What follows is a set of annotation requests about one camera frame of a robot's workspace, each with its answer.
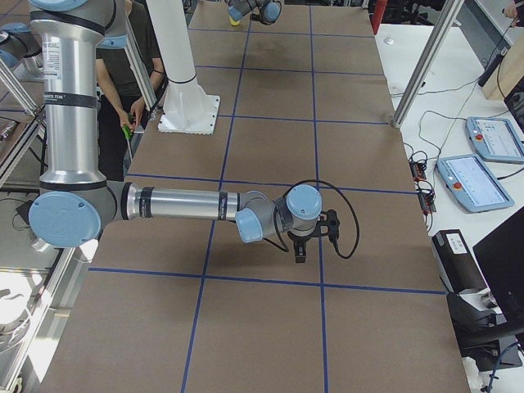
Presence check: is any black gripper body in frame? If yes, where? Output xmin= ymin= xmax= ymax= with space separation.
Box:
xmin=287 ymin=210 xmax=340 ymax=254

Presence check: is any yellow plastic cup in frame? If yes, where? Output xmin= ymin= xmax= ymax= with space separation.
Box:
xmin=229 ymin=16 xmax=240 ymax=26

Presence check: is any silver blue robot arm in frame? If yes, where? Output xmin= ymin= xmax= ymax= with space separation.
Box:
xmin=29 ymin=1 xmax=340 ymax=263
xmin=225 ymin=0 xmax=282 ymax=25

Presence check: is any black box with label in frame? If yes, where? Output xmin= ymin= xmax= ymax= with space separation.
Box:
xmin=431 ymin=229 xmax=487 ymax=294

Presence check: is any near teach pendant tablet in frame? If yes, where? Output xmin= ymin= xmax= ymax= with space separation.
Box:
xmin=436 ymin=154 xmax=514 ymax=213

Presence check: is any teach pendant tablet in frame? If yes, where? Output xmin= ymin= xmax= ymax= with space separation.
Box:
xmin=466 ymin=117 xmax=523 ymax=164
xmin=436 ymin=154 xmax=514 ymax=213

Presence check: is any black monitor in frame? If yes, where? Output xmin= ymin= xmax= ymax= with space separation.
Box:
xmin=473 ymin=208 xmax=523 ymax=317

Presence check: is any far teach pendant tablet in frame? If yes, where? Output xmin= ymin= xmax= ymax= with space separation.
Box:
xmin=466 ymin=117 xmax=523 ymax=164

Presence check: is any white round table disc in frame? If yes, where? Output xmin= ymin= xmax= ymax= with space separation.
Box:
xmin=383 ymin=36 xmax=395 ymax=45

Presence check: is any seated person in green shirt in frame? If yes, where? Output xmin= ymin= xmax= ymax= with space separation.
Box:
xmin=96 ymin=1 xmax=164 ymax=181

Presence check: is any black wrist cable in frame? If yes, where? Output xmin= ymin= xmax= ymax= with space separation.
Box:
xmin=273 ymin=180 xmax=361 ymax=260

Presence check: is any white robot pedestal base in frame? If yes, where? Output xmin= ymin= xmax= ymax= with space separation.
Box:
xmin=147 ymin=0 xmax=220 ymax=134

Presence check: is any green handled tool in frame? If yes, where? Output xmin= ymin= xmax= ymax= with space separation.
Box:
xmin=121 ymin=114 xmax=134 ymax=160

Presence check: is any aluminium frame post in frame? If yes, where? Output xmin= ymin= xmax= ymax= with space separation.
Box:
xmin=391 ymin=0 xmax=464 ymax=129

